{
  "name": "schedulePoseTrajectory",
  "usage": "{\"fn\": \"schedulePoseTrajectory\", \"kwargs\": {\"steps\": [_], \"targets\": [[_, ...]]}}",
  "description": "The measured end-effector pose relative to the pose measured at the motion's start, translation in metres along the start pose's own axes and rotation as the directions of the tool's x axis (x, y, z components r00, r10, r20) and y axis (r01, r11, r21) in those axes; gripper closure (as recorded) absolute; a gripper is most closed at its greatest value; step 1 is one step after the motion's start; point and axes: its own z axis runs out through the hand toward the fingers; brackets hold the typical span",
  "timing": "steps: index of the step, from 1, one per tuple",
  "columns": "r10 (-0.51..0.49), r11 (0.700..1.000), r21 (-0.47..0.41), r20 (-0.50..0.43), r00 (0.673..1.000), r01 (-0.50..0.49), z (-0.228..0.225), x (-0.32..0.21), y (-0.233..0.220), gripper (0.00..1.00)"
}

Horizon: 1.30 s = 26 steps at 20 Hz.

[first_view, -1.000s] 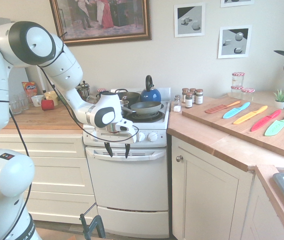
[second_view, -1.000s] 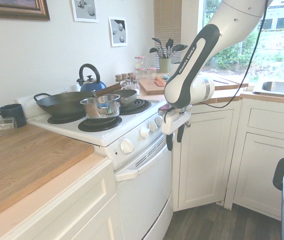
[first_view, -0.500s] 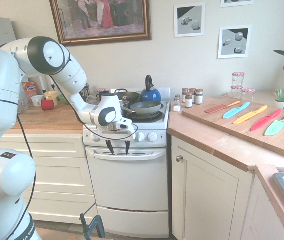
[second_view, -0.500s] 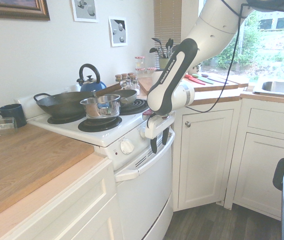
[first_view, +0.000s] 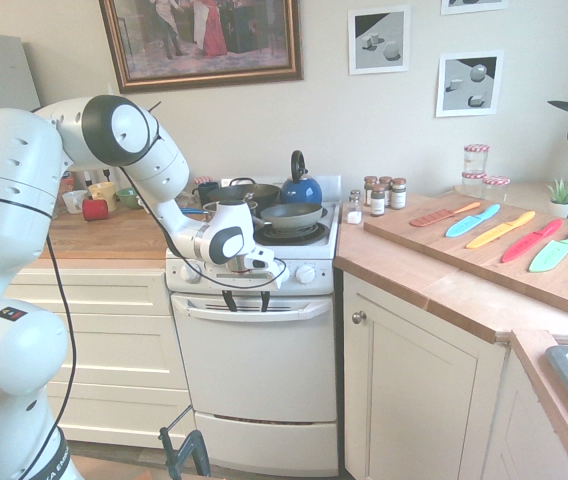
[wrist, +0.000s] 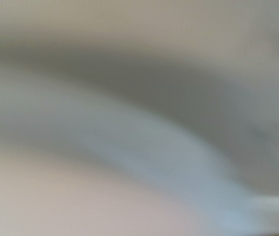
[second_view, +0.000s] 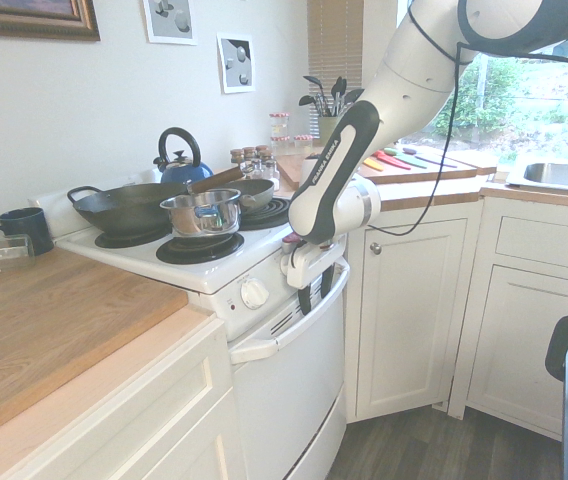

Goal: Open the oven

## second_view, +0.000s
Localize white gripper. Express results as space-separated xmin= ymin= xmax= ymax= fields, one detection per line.
xmin=285 ymin=235 xmax=349 ymax=317

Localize white oven door with handle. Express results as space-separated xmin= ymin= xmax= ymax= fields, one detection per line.
xmin=228 ymin=257 xmax=353 ymax=480

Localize large white stove knob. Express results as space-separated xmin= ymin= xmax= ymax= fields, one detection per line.
xmin=239 ymin=278 xmax=270 ymax=309

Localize black coil burner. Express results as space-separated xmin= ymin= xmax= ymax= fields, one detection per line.
xmin=155 ymin=232 xmax=246 ymax=265
xmin=94 ymin=225 xmax=171 ymax=250
xmin=240 ymin=196 xmax=293 ymax=232

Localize cream corner cabinet door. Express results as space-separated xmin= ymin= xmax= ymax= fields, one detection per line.
xmin=355 ymin=218 xmax=468 ymax=422

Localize white electric stove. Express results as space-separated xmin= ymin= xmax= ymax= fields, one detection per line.
xmin=28 ymin=169 xmax=353 ymax=480

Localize grey frying pan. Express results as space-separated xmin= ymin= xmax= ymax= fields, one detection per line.
xmin=222 ymin=178 xmax=277 ymax=212

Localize wooden cutting board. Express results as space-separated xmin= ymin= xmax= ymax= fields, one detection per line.
xmin=275 ymin=149 xmax=481 ymax=191

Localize stainless steel saucepan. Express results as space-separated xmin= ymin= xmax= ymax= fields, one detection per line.
xmin=159 ymin=188 xmax=244 ymax=237

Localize red sheathed knife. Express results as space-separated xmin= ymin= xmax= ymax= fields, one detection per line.
xmin=370 ymin=151 xmax=398 ymax=172

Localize colourful knives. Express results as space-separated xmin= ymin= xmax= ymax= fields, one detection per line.
xmin=383 ymin=147 xmax=413 ymax=172

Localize white stove bottom drawer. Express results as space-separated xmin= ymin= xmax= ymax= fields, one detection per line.
xmin=283 ymin=393 xmax=348 ymax=480

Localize green utensil holder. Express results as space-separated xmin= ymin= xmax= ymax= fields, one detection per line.
xmin=317 ymin=115 xmax=341 ymax=142

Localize tall glass jar checked lid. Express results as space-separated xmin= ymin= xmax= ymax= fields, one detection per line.
xmin=269 ymin=111 xmax=292 ymax=139

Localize black plastic spatula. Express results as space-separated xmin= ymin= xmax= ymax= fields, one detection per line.
xmin=330 ymin=75 xmax=350 ymax=117

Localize black wok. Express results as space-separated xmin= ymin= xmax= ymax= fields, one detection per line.
xmin=66 ymin=166 xmax=247 ymax=237

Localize cream drawer cabinet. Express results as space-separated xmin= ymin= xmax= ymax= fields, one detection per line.
xmin=0 ymin=308 xmax=246 ymax=480

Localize black plastic spoon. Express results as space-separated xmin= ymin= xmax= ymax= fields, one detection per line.
xmin=298 ymin=74 xmax=327 ymax=107

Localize cream sink cabinet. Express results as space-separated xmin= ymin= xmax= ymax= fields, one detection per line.
xmin=463 ymin=196 xmax=568 ymax=442

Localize print with sphere and cubes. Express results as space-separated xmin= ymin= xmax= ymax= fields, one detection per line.
xmin=215 ymin=31 xmax=257 ymax=95

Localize stainless steel sink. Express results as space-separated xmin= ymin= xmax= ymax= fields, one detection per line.
xmin=505 ymin=160 xmax=568 ymax=194

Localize window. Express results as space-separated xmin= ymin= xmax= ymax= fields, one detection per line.
xmin=397 ymin=0 xmax=568 ymax=157

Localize dark blue mug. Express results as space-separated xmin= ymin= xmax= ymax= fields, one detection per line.
xmin=0 ymin=206 xmax=56 ymax=257

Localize print with cube and polyhedron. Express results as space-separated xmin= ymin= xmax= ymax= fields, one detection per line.
xmin=142 ymin=0 xmax=200 ymax=47

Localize empty clear glass jar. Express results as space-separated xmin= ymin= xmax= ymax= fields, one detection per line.
xmin=0 ymin=233 xmax=38 ymax=278

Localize framed oil painting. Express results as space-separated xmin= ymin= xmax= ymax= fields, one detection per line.
xmin=0 ymin=0 xmax=102 ymax=43

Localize blue kettle with black handle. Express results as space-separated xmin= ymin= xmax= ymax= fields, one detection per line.
xmin=152 ymin=126 xmax=216 ymax=186

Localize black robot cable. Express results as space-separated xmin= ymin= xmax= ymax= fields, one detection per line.
xmin=367 ymin=0 xmax=568 ymax=237

